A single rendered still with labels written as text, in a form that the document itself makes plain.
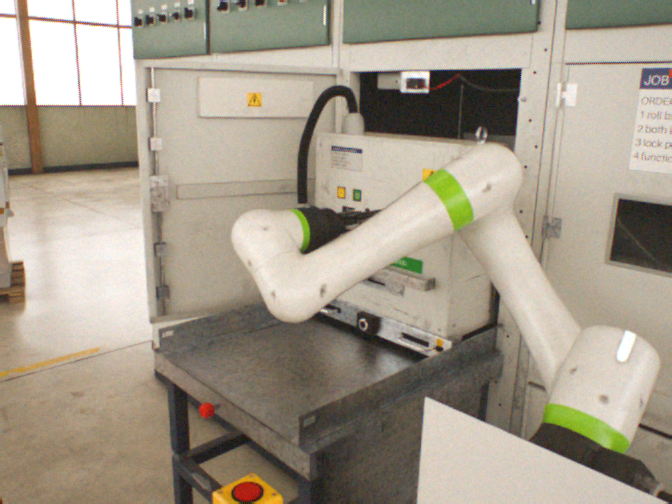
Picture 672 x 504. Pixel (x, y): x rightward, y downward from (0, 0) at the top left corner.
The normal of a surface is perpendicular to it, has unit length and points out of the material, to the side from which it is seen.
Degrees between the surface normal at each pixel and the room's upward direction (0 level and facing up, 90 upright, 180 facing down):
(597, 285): 90
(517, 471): 90
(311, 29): 90
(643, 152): 90
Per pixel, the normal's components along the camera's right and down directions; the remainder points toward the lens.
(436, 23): -0.72, 0.16
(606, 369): -0.31, -0.50
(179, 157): 0.47, 0.23
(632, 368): 0.07, -0.31
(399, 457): 0.69, 0.20
